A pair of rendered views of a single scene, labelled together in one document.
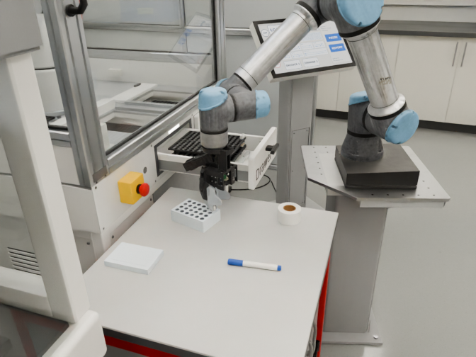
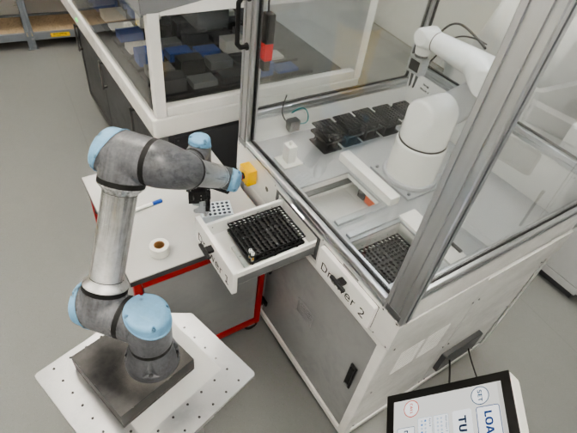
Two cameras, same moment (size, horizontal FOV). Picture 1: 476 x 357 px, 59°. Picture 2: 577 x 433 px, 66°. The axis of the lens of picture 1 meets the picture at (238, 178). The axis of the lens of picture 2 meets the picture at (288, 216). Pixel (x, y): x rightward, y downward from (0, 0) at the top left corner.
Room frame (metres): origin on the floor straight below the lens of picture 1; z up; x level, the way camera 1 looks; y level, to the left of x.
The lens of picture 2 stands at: (2.02, -0.81, 2.04)
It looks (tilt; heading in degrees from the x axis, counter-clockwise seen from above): 44 degrees down; 122
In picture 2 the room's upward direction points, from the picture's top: 9 degrees clockwise
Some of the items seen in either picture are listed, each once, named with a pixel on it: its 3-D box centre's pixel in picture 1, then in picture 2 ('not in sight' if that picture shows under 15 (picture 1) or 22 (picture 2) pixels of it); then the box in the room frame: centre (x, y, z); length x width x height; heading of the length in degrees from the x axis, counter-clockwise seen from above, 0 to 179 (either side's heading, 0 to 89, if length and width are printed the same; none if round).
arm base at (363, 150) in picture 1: (363, 140); (151, 349); (1.42, -0.46, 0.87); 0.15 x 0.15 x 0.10
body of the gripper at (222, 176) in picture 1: (217, 165); (198, 186); (1.07, 0.06, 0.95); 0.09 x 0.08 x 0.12; 56
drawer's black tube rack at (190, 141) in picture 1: (208, 150); (265, 235); (1.36, 0.10, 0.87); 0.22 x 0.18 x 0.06; 71
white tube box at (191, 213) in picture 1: (195, 214); (215, 211); (1.09, 0.13, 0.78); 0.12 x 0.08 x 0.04; 56
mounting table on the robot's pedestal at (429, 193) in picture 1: (364, 182); (149, 383); (1.42, -0.48, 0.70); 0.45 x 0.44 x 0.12; 87
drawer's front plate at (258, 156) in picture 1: (263, 156); (215, 253); (1.30, -0.09, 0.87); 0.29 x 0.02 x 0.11; 161
